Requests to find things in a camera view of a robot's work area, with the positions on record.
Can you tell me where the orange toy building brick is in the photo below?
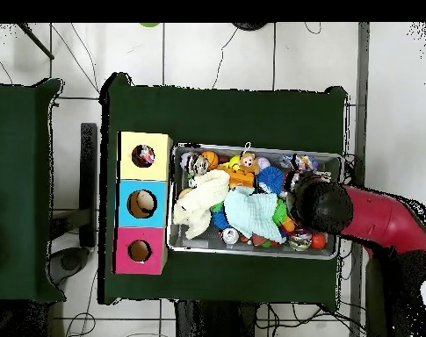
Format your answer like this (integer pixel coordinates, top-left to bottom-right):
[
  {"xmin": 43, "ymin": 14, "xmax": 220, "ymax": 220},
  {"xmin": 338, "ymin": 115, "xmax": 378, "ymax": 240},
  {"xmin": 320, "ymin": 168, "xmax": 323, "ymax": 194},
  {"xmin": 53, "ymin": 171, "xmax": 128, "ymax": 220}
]
[{"xmin": 215, "ymin": 161, "xmax": 256, "ymax": 190}]

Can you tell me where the cream knitted cloth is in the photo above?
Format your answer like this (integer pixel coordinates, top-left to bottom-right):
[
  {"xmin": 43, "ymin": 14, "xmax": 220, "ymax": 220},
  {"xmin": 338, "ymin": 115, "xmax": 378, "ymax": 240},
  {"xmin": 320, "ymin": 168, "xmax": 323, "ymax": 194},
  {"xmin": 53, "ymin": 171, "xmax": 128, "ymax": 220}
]
[{"xmin": 171, "ymin": 168, "xmax": 232, "ymax": 240}]

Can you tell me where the wooden box with three holes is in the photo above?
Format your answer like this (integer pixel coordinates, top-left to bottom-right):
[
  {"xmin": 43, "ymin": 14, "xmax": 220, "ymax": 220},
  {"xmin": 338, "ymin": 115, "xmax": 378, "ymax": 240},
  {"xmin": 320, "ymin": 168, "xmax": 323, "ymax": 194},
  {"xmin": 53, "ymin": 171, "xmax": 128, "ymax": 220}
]
[{"xmin": 112, "ymin": 131, "xmax": 174, "ymax": 276}]

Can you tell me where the brown plush monkey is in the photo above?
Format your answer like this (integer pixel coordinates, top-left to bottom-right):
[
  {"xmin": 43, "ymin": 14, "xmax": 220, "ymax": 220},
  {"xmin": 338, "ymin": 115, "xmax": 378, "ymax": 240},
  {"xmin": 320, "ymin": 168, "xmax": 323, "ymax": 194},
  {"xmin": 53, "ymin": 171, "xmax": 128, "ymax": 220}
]
[{"xmin": 237, "ymin": 151, "xmax": 261, "ymax": 176}]

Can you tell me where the shallow metal mesh bin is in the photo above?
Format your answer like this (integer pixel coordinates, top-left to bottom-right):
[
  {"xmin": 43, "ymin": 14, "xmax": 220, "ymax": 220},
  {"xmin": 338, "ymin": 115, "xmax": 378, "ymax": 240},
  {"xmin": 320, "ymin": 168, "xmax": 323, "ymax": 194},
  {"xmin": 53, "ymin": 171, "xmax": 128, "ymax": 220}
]
[{"xmin": 165, "ymin": 141, "xmax": 344, "ymax": 261}]

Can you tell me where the dark green side table cloth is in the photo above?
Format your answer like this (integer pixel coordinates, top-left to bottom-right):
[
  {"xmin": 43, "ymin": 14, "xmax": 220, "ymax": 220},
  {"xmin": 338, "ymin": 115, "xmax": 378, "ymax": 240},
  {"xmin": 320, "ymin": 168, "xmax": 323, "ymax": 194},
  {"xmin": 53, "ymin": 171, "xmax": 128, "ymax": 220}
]
[{"xmin": 0, "ymin": 77, "xmax": 67, "ymax": 305}]

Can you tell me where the orange toy basketball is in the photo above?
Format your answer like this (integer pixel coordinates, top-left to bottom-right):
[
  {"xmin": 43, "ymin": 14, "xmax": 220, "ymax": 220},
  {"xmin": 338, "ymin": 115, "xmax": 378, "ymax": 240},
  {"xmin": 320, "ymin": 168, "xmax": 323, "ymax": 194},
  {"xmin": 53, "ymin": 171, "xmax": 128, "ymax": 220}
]
[{"xmin": 200, "ymin": 150, "xmax": 220, "ymax": 171}]

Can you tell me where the green spiky ball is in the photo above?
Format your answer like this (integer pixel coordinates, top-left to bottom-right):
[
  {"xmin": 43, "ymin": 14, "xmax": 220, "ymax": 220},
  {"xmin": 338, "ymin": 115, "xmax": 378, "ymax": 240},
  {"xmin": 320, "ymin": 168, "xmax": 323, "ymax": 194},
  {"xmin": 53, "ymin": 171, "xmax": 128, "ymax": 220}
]
[{"xmin": 271, "ymin": 197, "xmax": 290, "ymax": 226}]

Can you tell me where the large blue spiky ball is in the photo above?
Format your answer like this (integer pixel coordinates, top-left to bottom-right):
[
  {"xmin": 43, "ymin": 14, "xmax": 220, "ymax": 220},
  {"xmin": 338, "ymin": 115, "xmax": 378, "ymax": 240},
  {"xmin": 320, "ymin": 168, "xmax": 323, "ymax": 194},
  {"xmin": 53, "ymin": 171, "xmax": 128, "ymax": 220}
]
[{"xmin": 256, "ymin": 165, "xmax": 286, "ymax": 196}]

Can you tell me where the orange plastic ball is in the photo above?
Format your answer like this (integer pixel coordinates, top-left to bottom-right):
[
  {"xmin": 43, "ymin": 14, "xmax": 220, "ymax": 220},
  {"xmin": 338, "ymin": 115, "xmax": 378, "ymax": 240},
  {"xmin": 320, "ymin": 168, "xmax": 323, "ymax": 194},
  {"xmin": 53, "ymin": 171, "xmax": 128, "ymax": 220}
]
[{"xmin": 309, "ymin": 232, "xmax": 327, "ymax": 250}]

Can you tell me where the dark grey stand foot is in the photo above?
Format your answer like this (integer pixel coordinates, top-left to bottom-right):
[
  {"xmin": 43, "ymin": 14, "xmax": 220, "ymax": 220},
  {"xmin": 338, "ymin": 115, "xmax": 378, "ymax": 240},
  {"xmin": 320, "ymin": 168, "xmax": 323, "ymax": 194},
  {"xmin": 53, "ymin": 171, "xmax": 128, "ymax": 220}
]
[{"xmin": 48, "ymin": 246, "xmax": 91, "ymax": 286}]

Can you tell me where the light blue knitted cloth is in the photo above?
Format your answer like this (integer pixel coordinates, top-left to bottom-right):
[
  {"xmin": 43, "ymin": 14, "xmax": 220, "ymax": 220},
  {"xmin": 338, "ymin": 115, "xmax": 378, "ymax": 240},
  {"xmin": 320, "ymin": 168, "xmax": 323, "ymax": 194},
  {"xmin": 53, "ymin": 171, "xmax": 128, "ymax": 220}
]
[{"xmin": 223, "ymin": 185, "xmax": 287, "ymax": 244}]

